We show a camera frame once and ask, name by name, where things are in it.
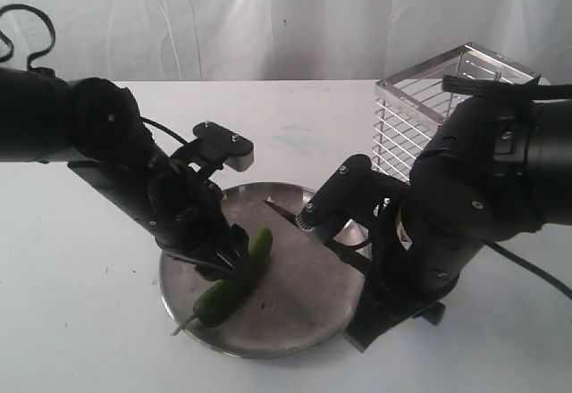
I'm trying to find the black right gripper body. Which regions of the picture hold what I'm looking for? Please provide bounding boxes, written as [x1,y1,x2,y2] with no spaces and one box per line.
[343,215,459,352]

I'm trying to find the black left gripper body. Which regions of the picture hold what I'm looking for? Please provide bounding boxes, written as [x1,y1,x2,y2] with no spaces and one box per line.
[133,157,232,268]

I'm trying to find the black handled kitchen knife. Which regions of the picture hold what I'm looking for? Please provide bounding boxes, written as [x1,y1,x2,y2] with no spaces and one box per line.
[264,200,372,276]

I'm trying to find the green chili pepper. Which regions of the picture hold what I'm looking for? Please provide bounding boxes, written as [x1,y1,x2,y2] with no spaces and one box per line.
[171,228,273,336]

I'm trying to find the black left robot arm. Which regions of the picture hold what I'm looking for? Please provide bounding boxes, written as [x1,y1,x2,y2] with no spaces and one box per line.
[1,68,254,282]

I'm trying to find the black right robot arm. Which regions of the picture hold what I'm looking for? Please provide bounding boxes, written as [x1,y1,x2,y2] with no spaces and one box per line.
[344,97,571,351]

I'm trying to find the round steel plate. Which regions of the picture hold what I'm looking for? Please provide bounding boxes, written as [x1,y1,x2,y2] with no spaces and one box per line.
[184,182,365,359]

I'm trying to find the white backdrop curtain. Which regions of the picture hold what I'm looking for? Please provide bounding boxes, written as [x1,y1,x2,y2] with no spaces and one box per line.
[1,0,571,83]

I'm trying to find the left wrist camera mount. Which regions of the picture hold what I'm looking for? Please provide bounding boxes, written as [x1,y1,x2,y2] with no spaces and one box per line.
[171,121,254,172]

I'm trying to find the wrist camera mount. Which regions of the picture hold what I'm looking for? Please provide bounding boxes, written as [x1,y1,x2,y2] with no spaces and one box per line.
[295,154,407,243]
[171,121,254,172]

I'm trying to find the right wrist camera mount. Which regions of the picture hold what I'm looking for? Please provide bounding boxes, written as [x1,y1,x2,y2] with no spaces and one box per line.
[295,154,407,243]

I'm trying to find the chrome wire utensil holder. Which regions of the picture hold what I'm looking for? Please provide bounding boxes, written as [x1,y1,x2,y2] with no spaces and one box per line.
[372,42,543,181]

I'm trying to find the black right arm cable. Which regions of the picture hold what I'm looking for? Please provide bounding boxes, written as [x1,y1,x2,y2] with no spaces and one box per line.
[441,75,572,99]

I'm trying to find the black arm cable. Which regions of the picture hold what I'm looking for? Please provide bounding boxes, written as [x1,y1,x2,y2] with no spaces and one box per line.
[441,75,572,99]
[0,4,56,71]

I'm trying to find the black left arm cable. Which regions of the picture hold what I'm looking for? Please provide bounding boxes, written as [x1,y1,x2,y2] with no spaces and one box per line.
[0,4,56,71]

